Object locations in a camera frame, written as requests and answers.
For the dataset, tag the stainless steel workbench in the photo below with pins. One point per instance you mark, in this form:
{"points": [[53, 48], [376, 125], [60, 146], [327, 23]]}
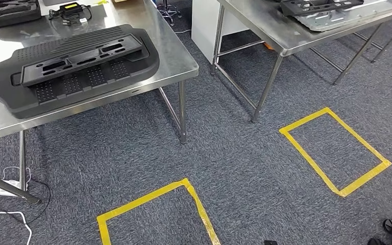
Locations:
{"points": [[169, 57]]}

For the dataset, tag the stainless steel table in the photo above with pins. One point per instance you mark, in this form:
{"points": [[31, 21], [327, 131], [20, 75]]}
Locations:
{"points": [[267, 23]]}

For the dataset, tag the silver sheet metal panel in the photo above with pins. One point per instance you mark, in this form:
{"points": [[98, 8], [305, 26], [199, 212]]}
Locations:
{"points": [[334, 22]]}

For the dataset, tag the white cabinet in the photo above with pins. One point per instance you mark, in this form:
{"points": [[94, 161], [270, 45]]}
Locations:
{"points": [[202, 27]]}

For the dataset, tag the orange object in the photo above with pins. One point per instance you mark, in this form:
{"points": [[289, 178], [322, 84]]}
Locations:
{"points": [[268, 46]]}

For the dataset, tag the black foam-lined carry case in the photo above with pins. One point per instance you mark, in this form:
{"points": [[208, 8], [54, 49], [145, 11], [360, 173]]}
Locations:
{"points": [[10, 15]]}

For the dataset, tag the black plastic bracket part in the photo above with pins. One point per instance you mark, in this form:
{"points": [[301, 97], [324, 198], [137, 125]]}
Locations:
{"points": [[290, 8], [30, 76]]}

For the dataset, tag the chrome stool base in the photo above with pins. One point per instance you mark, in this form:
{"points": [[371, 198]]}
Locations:
{"points": [[169, 10]]}

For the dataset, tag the black device with white tag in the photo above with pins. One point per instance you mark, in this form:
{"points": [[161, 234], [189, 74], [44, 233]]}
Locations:
{"points": [[71, 7]]}

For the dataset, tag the yellow floor tape square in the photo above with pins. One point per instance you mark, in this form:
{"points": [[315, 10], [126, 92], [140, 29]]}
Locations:
{"points": [[142, 200], [304, 119]]}

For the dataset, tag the small yellow packet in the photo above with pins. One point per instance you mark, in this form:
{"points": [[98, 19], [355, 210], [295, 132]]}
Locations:
{"points": [[101, 2]]}

